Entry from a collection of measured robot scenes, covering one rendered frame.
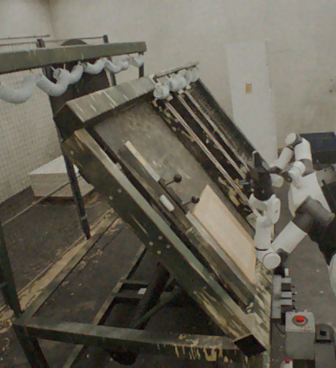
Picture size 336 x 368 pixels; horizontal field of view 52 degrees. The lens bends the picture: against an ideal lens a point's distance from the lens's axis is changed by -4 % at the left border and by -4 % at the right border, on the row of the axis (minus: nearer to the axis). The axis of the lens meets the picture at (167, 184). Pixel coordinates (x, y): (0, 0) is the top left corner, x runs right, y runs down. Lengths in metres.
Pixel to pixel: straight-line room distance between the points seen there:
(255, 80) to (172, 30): 2.42
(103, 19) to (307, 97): 4.39
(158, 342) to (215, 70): 6.01
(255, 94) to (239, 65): 0.50
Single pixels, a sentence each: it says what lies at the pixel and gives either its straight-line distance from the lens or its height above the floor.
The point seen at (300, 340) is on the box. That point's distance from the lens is 1.66.
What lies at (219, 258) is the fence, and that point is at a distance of 1.72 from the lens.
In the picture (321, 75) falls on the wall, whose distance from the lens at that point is 7.00.
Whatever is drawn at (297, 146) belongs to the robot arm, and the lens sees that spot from 2.18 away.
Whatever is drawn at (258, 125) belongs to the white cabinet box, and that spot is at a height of 0.78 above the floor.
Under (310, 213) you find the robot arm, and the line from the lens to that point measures 1.63.
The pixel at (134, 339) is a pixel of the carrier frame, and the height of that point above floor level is 0.79.
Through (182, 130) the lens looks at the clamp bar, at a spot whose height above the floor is 1.59.
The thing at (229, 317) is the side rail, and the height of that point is 0.98.
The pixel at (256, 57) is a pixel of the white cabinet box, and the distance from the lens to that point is 5.62.
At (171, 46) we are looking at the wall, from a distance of 7.44.
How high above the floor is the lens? 2.05
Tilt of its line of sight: 20 degrees down
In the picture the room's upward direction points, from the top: 10 degrees counter-clockwise
